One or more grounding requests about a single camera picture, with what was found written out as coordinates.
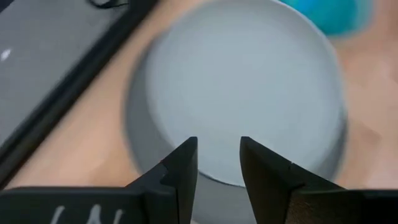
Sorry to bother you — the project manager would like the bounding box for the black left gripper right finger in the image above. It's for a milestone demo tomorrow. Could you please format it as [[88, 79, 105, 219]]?
[[239, 136, 343, 224]]

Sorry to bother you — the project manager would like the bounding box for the black coiled floor cable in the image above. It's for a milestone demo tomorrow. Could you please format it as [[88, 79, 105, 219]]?
[[88, 0, 130, 9]]

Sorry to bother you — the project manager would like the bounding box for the teal translucent small plate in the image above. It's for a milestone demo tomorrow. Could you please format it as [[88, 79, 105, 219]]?
[[279, 0, 376, 37]]

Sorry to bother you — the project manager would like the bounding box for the light blue-grey plastic plate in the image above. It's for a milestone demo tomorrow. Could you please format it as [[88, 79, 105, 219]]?
[[144, 0, 343, 188]]

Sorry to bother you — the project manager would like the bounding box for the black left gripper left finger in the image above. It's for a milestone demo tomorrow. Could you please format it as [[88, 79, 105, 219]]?
[[125, 136, 199, 224]]

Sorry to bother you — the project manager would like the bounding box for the large grey plastic plate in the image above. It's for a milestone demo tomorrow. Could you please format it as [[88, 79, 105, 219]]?
[[124, 0, 349, 224]]

